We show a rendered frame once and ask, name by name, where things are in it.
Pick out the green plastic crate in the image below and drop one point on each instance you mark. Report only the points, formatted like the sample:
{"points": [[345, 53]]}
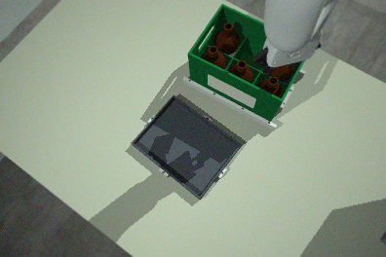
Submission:
{"points": [[252, 38]]}

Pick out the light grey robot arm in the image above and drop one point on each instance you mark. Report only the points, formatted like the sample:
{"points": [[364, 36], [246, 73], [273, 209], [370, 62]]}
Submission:
{"points": [[290, 24]]}

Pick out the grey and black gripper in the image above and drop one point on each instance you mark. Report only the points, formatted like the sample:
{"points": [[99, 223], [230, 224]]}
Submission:
{"points": [[271, 57]]}

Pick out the brown glass bottle with white label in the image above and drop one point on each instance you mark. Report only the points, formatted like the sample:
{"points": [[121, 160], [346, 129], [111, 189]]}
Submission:
{"points": [[227, 39]]}

